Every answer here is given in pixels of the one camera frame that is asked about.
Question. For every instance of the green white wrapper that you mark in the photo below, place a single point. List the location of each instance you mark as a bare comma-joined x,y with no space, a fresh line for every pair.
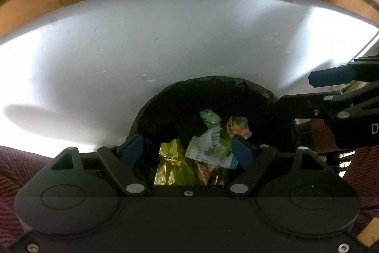
210,118

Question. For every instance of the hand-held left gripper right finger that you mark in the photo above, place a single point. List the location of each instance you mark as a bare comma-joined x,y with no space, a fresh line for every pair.
241,150

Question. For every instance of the large gold wrapper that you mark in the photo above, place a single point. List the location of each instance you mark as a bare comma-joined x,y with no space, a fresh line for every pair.
168,164

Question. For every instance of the pink snack packet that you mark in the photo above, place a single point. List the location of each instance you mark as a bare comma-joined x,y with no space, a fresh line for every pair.
237,127

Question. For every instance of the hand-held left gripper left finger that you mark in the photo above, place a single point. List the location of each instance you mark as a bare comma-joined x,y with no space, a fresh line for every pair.
133,150

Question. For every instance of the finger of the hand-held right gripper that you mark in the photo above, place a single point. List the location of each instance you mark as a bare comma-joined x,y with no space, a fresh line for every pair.
302,106
328,76

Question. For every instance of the person's red patterned clothing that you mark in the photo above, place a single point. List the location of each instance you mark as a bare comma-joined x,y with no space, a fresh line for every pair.
17,170

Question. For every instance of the black metal rack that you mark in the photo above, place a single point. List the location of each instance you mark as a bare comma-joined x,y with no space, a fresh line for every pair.
333,165

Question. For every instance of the black lined trash bin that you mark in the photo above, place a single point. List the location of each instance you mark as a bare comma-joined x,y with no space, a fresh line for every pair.
183,93

